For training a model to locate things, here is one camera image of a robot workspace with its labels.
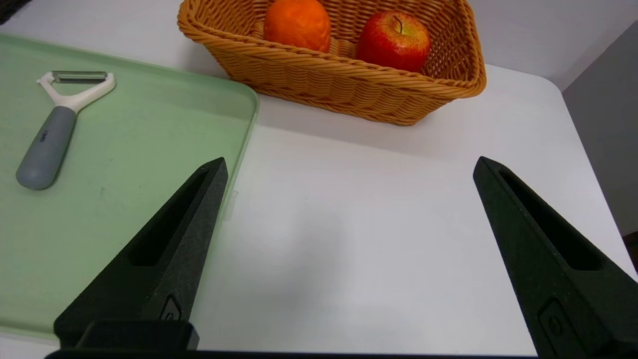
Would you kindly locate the orange fruit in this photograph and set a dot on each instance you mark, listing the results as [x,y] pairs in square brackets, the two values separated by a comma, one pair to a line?
[298,25]

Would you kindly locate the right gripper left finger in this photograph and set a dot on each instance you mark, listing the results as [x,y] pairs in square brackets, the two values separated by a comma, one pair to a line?
[169,269]

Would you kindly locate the orange wicker basket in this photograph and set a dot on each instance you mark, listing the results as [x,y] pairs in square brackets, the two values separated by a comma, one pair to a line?
[339,85]

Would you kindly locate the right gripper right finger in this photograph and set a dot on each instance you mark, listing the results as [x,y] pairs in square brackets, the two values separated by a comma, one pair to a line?
[573,294]

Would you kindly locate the red apple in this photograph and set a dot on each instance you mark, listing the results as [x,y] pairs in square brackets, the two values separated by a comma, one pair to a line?
[394,42]

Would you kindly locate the green plastic tray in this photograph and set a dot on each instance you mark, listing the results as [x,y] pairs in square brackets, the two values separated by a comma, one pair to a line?
[124,149]

